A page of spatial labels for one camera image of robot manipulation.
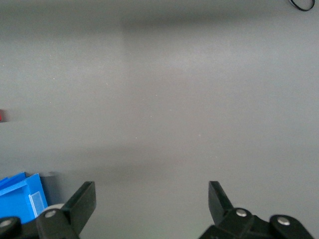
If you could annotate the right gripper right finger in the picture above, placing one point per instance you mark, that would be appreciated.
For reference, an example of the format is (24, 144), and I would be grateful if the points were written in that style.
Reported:
(224, 214)

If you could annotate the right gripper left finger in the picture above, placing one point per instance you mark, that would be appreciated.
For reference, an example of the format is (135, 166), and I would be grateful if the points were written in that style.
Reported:
(74, 211)

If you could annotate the blue plastic storage bin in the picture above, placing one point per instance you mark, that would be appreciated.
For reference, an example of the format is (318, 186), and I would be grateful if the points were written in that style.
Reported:
(17, 199)

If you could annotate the dark grey table mat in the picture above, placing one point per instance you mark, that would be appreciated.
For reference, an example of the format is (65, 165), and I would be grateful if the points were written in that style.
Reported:
(159, 99)

